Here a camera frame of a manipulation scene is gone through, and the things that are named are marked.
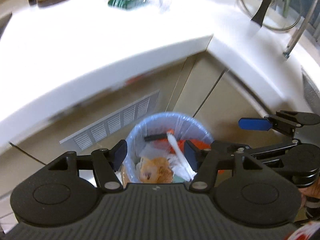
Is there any white plastic comb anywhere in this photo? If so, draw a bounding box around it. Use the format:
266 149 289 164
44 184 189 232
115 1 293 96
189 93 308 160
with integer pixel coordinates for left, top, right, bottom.
167 133 196 181

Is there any white plastic bag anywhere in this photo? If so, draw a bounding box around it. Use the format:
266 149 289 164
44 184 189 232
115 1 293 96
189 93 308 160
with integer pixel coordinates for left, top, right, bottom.
136 144 188 183

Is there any red plastic bag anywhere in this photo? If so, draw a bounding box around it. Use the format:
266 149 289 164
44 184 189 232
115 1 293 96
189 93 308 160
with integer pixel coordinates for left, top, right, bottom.
140 130 210 184

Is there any orange wrapper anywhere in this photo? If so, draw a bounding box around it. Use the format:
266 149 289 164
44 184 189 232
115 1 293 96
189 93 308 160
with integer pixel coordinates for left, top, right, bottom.
139 157 174 184

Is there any small black comb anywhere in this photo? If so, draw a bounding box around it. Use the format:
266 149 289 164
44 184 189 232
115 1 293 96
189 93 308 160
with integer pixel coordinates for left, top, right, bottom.
144 133 167 142

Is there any blue lined trash bin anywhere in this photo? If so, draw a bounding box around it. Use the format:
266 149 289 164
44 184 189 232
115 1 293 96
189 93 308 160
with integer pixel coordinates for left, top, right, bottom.
123 112 214 183

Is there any person right hand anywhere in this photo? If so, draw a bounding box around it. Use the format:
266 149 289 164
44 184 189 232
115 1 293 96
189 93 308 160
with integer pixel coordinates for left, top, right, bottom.
299 180 320 208

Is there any steel sink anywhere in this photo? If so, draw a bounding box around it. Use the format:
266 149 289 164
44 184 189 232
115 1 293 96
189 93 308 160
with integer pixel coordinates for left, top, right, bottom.
302 70 320 115

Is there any grey cabinet vent grille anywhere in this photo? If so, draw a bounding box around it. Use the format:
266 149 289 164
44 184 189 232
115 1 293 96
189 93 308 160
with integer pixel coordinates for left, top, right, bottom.
60 90 159 153

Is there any steel dish rack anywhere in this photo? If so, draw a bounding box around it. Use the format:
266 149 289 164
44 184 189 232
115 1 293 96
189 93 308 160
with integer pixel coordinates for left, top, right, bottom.
283 0 319 59

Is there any glass pot lid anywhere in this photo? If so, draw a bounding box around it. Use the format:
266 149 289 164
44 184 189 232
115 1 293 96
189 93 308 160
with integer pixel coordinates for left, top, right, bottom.
239 0 303 31

